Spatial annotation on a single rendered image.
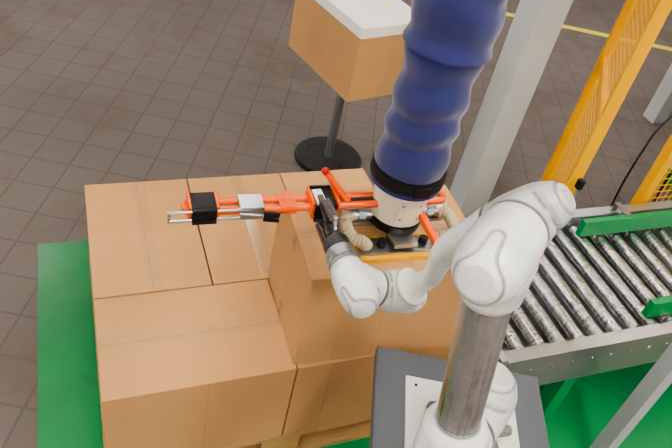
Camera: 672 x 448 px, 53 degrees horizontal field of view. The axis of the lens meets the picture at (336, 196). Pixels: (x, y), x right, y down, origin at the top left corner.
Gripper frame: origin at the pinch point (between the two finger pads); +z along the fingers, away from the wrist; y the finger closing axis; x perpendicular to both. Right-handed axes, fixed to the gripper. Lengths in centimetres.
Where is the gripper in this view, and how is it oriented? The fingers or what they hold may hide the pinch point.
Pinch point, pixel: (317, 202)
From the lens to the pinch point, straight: 197.6
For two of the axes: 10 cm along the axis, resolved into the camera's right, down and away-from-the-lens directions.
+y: -1.9, 7.5, 6.3
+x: 9.3, -0.7, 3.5
